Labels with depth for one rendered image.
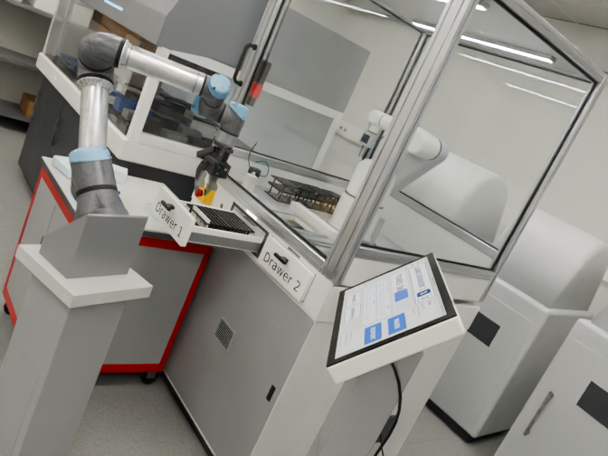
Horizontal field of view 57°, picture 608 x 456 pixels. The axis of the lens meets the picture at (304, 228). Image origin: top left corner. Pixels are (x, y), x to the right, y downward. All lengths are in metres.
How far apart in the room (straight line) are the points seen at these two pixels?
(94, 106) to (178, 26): 0.91
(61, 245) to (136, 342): 0.90
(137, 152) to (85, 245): 1.26
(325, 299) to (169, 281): 0.76
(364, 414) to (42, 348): 0.93
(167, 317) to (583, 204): 3.49
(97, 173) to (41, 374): 0.60
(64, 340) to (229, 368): 0.75
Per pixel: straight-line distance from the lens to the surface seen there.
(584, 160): 5.02
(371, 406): 1.53
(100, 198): 1.68
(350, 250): 1.82
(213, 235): 2.04
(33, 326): 1.83
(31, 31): 6.10
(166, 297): 2.41
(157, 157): 2.90
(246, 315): 2.20
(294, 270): 1.97
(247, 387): 2.18
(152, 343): 2.53
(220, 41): 2.86
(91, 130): 1.92
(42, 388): 1.84
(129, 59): 1.92
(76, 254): 1.65
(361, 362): 1.28
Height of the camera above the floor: 1.52
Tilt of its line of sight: 14 degrees down
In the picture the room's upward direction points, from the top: 24 degrees clockwise
